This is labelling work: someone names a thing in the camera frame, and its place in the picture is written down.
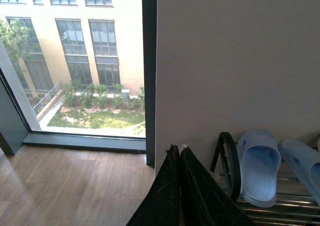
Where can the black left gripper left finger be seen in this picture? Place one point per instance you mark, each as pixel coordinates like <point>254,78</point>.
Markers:
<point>161,206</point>

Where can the light blue slide sandal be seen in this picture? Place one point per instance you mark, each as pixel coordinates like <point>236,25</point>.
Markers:
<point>259,161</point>
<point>304,161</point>

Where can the dark window frame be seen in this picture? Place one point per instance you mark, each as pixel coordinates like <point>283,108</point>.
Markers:
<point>84,52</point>

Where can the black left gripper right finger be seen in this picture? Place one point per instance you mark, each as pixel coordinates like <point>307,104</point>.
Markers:
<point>202,200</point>

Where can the black metal shoe rack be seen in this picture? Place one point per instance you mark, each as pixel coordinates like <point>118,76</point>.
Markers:
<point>277,183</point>

